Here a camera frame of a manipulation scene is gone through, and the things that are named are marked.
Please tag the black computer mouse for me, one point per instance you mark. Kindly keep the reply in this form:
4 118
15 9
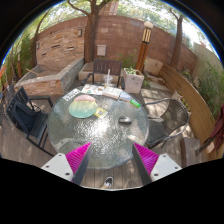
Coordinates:
124 120

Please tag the green marker pen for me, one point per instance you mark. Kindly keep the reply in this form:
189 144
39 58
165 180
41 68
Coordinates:
135 103

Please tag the curved wooden bench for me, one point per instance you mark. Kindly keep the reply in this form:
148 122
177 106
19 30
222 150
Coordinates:
201 118

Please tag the black white sneaker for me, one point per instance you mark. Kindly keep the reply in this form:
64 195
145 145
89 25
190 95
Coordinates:
108 183

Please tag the black white patterned card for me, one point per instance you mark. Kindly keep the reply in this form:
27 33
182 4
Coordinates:
71 94

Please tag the wicker metal chair right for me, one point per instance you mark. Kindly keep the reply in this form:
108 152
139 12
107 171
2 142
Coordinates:
170 124

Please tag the yellow sticky card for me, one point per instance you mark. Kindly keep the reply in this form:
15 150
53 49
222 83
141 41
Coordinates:
100 113

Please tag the clear plastic cup with straw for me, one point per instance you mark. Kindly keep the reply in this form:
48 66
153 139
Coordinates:
107 80

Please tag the small blue white booklet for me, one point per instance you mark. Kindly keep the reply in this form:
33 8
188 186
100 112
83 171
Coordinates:
124 96

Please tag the tree trunk centre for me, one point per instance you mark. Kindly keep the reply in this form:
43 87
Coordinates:
92 19

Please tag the black patio chair left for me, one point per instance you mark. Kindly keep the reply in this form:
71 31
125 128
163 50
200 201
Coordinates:
32 122

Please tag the wooden lamp post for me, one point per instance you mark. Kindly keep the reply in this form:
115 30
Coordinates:
144 45

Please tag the white square planter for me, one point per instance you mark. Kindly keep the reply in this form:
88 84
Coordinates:
133 80

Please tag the tree trunk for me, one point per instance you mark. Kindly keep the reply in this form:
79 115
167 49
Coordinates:
92 19
178 40

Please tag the closed book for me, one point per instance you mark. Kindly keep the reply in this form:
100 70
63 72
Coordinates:
112 92

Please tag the dark wooden chair back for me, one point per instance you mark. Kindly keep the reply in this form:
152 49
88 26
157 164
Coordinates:
103 66

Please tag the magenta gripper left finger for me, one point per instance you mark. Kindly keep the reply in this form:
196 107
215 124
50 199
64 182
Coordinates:
78 160

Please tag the round glass patio table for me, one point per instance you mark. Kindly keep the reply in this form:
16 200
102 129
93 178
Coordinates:
111 141

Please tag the open magazine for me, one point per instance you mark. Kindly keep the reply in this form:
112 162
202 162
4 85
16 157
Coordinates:
93 89

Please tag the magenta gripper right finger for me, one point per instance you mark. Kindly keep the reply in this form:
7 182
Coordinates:
145 160

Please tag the tree trunk right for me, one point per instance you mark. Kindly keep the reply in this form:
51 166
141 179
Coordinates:
178 40

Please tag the stone raised planter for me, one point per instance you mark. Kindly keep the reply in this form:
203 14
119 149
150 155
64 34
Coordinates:
43 81

